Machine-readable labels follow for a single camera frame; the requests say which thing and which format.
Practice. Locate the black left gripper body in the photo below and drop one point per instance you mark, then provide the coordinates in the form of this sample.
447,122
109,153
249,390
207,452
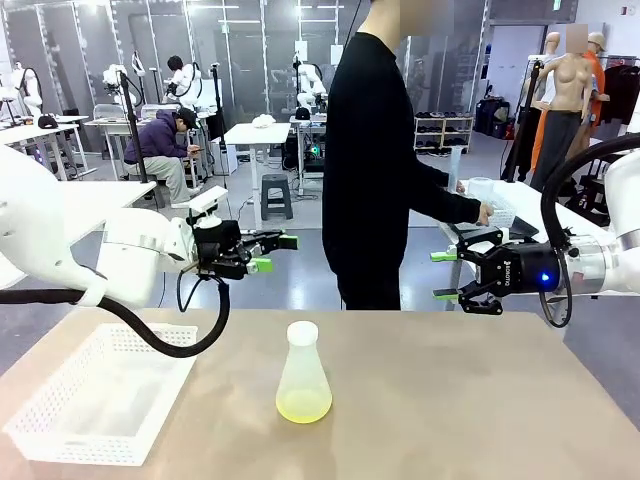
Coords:
220,250

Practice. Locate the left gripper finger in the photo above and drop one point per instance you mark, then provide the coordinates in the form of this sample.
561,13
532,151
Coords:
270,241
260,266

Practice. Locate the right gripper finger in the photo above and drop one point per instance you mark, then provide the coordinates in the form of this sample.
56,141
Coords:
480,300
480,245

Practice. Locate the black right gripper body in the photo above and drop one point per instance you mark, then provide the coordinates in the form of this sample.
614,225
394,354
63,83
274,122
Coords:
525,270

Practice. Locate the clear plastic measuring beaker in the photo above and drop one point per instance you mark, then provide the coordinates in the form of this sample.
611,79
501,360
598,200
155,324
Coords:
482,187

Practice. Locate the translucent plastic conical flask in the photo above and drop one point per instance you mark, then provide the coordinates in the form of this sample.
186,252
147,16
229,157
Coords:
304,390

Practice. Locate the person's left forearm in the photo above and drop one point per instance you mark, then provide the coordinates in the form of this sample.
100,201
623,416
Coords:
435,175

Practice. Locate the person's right forearm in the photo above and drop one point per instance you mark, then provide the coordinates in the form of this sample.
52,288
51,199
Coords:
445,205

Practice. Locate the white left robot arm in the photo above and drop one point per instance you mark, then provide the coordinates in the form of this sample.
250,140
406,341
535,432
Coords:
30,225

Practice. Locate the person's right hand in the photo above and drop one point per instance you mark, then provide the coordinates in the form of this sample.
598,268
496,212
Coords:
486,214

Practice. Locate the person's left hand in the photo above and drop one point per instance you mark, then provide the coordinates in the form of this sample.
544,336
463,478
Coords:
460,188

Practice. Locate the black flat device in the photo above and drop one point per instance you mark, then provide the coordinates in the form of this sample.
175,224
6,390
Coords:
500,227

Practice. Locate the grey plastic step stool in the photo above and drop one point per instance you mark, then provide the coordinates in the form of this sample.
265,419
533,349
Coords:
276,195

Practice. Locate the white side table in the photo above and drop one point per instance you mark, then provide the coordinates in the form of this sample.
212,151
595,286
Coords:
530,200

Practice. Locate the white height-adjustable desk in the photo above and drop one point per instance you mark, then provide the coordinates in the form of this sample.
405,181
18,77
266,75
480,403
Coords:
260,135

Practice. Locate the white work table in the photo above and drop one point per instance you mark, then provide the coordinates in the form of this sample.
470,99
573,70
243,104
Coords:
120,192

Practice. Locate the shoe rack with shoes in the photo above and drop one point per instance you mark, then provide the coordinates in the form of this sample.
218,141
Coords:
442,135

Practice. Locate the person in black sweater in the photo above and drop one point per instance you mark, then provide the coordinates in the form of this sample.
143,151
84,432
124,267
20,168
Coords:
370,175

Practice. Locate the white crumpled cloth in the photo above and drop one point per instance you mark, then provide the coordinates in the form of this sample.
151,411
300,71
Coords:
262,121

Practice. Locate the seated person in purple hoodie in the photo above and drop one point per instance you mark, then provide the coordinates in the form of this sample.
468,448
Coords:
155,145

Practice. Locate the black tripod pole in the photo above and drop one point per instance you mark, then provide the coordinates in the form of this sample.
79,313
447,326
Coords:
129,115

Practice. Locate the bare mannequin with grey trousers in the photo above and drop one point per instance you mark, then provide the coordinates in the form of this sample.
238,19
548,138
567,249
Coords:
567,100

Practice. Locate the standing person with black hair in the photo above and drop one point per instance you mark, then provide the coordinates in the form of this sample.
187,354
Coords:
175,70

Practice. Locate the black baseball cap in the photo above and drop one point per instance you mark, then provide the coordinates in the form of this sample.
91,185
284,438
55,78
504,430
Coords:
47,122

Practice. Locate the mannequin with orange clothes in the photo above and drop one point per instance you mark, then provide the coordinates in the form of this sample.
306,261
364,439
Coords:
596,60

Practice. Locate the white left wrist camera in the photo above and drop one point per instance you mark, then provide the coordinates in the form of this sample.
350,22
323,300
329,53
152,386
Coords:
207,200

